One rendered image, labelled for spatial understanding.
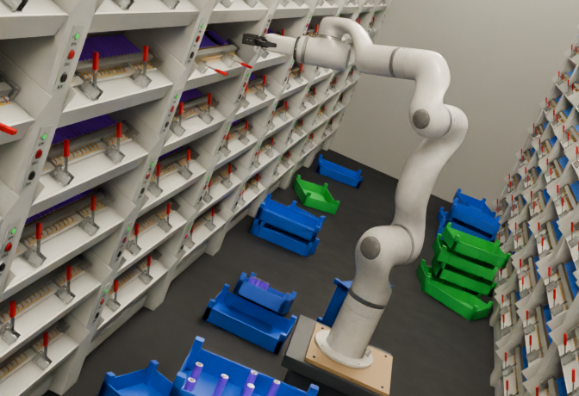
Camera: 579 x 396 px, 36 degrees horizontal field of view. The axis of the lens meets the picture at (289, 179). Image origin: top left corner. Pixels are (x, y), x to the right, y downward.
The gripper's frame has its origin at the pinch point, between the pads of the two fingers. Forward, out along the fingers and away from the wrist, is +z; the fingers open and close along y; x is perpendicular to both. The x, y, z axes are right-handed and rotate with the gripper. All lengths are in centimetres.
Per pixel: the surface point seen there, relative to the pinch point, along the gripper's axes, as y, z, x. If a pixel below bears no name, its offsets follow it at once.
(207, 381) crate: 94, -27, 69
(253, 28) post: -6.7, 1.2, -2.9
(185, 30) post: 63, 0, -5
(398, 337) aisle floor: -83, -63, 118
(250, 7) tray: 13.6, -1.9, -10.4
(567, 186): -142, -122, 50
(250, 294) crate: -30, -8, 94
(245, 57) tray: -6.4, 2.1, 6.4
